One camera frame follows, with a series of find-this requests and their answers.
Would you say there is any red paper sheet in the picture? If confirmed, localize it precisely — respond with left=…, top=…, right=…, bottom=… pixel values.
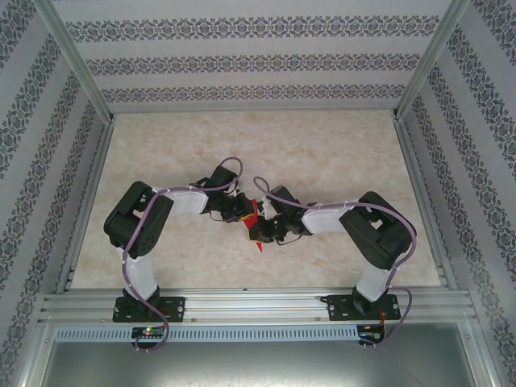
left=240, top=198, right=267, bottom=255

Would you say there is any grey metal sheet shelf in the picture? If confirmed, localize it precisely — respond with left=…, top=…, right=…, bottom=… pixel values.
left=40, top=340, right=479, bottom=387

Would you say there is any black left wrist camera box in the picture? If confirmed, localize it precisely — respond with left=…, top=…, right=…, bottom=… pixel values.
left=209, top=164, right=239, bottom=191

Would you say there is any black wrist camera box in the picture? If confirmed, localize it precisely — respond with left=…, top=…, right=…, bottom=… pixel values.
left=268, top=185, right=302, bottom=217
left=209, top=164, right=239, bottom=191

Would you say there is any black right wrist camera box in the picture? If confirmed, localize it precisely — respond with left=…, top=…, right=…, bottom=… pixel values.
left=268, top=185, right=302, bottom=217

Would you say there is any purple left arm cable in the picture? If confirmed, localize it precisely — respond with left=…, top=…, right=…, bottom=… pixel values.
left=119, top=156, right=245, bottom=355

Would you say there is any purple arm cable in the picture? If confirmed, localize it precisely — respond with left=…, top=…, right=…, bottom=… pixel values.
left=252, top=175, right=418, bottom=351
left=119, top=156, right=245, bottom=355

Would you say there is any long aluminium mounting rail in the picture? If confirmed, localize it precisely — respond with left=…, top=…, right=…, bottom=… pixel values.
left=38, top=286, right=481, bottom=324

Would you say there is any slotted grey cable duct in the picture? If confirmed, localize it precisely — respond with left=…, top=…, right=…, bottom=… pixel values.
left=53, top=324, right=388, bottom=343

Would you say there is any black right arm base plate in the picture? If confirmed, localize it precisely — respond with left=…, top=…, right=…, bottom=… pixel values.
left=327, top=293, right=401, bottom=323

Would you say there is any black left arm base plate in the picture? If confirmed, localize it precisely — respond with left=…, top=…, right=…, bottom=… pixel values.
left=111, top=295, right=187, bottom=324

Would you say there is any aluminium table side rail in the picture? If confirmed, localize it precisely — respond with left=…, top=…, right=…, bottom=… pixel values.
left=54, top=116, right=118, bottom=294
left=393, top=116, right=460, bottom=292

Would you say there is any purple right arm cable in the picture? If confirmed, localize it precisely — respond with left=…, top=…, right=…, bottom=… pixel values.
left=252, top=175, right=418, bottom=351

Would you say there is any aluminium frame post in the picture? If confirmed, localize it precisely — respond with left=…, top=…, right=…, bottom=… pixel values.
left=393, top=0, right=472, bottom=121
left=38, top=0, right=117, bottom=124

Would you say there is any aluminium frame upright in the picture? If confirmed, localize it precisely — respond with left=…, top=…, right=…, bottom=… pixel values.
left=459, top=318, right=507, bottom=387
left=11, top=318, right=56, bottom=387

